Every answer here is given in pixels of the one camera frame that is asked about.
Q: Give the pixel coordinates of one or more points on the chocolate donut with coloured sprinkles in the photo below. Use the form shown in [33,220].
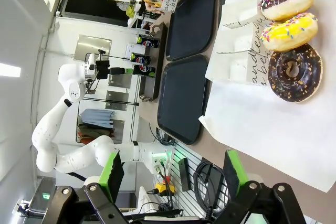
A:
[288,3]

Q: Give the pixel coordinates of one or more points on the person's right hand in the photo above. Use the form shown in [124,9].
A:
[153,7]

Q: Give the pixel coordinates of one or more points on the glazed donut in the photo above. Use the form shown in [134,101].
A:
[236,39]

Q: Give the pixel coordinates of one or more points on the black power adapter box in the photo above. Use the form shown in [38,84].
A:
[184,174]

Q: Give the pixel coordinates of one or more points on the dark chocolate donut with nuts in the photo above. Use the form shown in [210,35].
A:
[309,77]

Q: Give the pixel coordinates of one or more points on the white slatted panel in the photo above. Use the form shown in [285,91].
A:
[189,153]

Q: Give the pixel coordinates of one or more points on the olive garment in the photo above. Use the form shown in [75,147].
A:
[95,130]

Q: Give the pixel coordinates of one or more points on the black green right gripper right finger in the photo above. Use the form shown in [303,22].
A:
[233,174]

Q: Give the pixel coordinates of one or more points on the brown plastic tray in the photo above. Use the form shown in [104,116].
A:
[158,77]

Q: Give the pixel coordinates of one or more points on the yellow frosted donut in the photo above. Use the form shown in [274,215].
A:
[288,31]

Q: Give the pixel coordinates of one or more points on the grey box with green display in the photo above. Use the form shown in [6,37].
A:
[46,195]

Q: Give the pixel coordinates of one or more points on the yellow emergency stop button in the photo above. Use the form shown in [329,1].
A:
[164,188]

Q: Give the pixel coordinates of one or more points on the red-topped donut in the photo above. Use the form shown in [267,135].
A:
[170,2]

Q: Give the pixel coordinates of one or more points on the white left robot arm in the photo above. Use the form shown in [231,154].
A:
[47,134]

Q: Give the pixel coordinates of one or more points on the white paper sheet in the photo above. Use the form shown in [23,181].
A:
[262,134]

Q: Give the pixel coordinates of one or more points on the rectangular ceiling light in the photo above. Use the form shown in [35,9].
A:
[9,69]

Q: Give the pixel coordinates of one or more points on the black Pepsi can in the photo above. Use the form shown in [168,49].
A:
[144,71]
[148,41]
[141,59]

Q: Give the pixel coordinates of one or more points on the blue garment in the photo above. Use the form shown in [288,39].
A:
[97,117]

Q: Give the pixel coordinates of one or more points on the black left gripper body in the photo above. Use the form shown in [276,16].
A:
[103,69]

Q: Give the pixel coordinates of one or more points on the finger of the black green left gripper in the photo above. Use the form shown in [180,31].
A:
[119,71]

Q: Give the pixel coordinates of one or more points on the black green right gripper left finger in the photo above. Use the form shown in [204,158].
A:
[110,176]

